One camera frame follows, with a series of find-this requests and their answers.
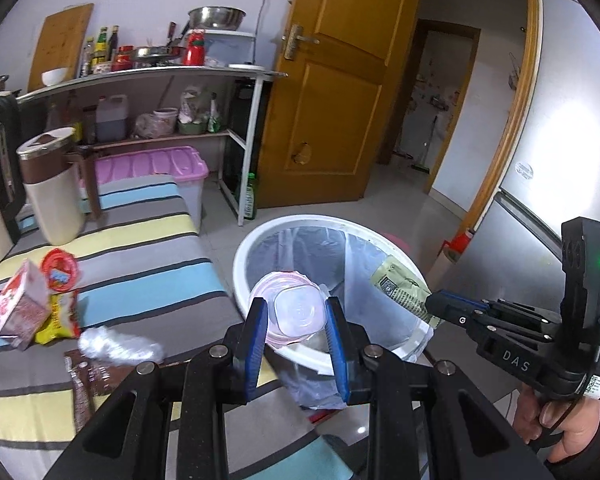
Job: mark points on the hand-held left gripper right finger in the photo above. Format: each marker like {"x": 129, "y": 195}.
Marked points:
{"x": 337, "y": 350}

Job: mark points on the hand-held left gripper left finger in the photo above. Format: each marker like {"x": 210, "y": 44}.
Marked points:
{"x": 255, "y": 350}

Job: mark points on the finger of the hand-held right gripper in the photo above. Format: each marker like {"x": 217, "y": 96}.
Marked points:
{"x": 465, "y": 301}
{"x": 455, "y": 316}

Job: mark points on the clear pink plastic cup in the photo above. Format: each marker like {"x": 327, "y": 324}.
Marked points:
{"x": 290, "y": 310}

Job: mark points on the olive green packet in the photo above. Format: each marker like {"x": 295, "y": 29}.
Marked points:
{"x": 397, "y": 285}

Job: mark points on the white round trash bin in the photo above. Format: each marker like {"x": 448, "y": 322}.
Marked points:
{"x": 240, "y": 280}

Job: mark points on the white plastic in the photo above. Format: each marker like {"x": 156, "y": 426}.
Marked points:
{"x": 115, "y": 345}

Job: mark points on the brown wrapper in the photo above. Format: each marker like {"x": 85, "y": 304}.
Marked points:
{"x": 87, "y": 385}

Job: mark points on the yellow snack packet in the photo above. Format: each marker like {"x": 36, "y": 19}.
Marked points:
{"x": 62, "y": 322}

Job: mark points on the red and white carton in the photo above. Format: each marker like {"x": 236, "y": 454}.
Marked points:
{"x": 22, "y": 300}

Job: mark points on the person's right hand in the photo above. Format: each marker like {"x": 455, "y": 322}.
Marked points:
{"x": 577, "y": 440}

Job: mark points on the red plastic base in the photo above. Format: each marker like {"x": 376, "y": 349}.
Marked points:
{"x": 330, "y": 415}

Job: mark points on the striped blanket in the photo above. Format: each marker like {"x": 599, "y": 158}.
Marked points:
{"x": 145, "y": 270}

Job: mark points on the green glass bottle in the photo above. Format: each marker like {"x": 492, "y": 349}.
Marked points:
{"x": 250, "y": 200}

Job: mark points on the silver refrigerator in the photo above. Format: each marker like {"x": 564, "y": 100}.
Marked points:
{"x": 555, "y": 135}

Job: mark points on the pink lidded storage box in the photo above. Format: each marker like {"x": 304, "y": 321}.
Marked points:
{"x": 155, "y": 162}

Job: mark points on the white metal shelf rack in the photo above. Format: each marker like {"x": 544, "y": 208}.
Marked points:
{"x": 252, "y": 125}

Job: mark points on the wooden door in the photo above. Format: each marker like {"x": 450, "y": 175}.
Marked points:
{"x": 340, "y": 110}

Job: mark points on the green bowl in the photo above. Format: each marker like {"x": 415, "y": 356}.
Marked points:
{"x": 192, "y": 127}

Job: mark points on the green food packet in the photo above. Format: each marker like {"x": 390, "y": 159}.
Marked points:
{"x": 214, "y": 115}

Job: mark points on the beige jug brown lid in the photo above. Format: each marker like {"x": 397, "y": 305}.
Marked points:
{"x": 55, "y": 205}

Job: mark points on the pinkish plastic bag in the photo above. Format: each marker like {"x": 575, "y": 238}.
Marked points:
{"x": 145, "y": 127}

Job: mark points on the white plastic tub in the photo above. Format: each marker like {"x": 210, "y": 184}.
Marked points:
{"x": 166, "y": 117}

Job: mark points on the bag of food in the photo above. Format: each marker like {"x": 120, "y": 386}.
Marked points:
{"x": 191, "y": 105}

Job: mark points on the brown oil jug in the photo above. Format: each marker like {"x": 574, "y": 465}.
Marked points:
{"x": 112, "y": 122}

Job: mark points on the white plastic storage box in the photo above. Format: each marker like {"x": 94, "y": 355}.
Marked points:
{"x": 230, "y": 47}

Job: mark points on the red plastic bottle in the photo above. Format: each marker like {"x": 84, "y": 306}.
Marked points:
{"x": 194, "y": 50}

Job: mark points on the steel pan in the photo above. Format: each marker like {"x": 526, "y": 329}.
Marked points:
{"x": 152, "y": 52}

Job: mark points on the red lidded jar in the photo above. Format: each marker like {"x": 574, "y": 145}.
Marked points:
{"x": 122, "y": 60}

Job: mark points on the steel basin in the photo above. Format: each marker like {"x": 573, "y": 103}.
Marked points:
{"x": 217, "y": 17}

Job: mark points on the clear glass bottle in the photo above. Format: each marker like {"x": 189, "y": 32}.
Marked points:
{"x": 86, "y": 60}

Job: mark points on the yellow label sauce bottle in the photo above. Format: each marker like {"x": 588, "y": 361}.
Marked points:
{"x": 100, "y": 50}

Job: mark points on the white bowl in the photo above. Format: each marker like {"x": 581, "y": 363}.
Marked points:
{"x": 55, "y": 76}

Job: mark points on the dark sauce bottle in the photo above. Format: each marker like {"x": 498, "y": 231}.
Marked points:
{"x": 114, "y": 40}

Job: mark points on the wooden cutting board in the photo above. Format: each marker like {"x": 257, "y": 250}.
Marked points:
{"x": 60, "y": 40}

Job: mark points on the wooden door frame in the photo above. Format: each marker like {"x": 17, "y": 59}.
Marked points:
{"x": 505, "y": 135}

